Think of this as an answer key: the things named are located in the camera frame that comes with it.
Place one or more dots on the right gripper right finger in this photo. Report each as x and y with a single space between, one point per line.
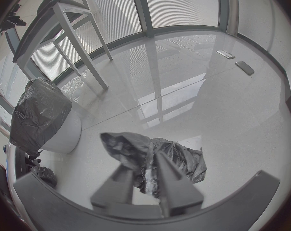
181 196

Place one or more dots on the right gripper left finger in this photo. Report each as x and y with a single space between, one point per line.
111 191

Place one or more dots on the black plastic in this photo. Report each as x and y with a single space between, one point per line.
126 148

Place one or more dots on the black plastic bag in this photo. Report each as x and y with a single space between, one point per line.
39 114

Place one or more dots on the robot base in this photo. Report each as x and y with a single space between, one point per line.
43 176

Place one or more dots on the white trash bin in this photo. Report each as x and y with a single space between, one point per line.
66 136

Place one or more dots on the grey padded chair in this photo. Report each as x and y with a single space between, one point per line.
27 40

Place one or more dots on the window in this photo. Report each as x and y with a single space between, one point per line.
179 3

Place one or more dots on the grey curtain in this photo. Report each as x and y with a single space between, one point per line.
233 8

